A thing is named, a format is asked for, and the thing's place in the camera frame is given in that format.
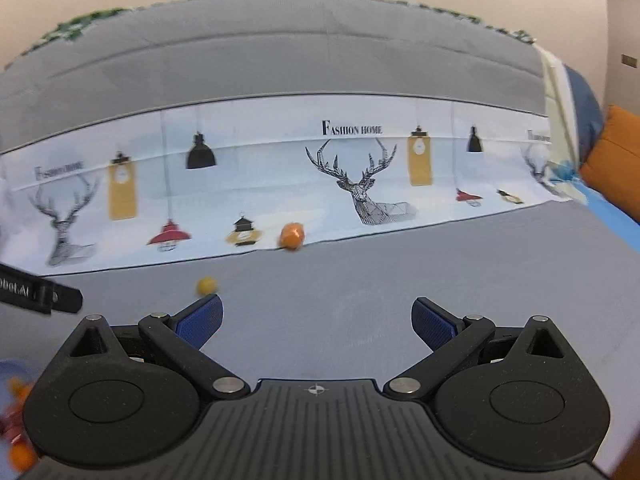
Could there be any blue pillow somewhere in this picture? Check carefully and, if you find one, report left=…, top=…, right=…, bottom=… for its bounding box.
left=542, top=47, right=605, bottom=171

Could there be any orange cushion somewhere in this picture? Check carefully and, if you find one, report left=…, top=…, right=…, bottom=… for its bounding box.
left=580, top=104, right=640, bottom=223

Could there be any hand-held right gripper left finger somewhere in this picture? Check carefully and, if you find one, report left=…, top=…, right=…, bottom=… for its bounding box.
left=62, top=293, right=252, bottom=401

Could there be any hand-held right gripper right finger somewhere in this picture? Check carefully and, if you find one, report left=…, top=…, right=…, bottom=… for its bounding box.
left=382, top=297, right=581, bottom=401

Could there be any red fruit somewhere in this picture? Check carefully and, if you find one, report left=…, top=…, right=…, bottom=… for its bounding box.
left=0, top=405, right=23, bottom=443

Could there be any blue plastic plate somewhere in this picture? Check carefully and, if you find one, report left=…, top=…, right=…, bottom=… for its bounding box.
left=0, top=359, right=38, bottom=480

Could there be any grey printed bed sheet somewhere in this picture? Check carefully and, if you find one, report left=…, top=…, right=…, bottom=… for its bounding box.
left=0, top=0, right=640, bottom=480

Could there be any wrapped orange mandarin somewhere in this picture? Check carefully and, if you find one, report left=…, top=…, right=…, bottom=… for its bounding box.
left=279, top=222, right=305, bottom=251

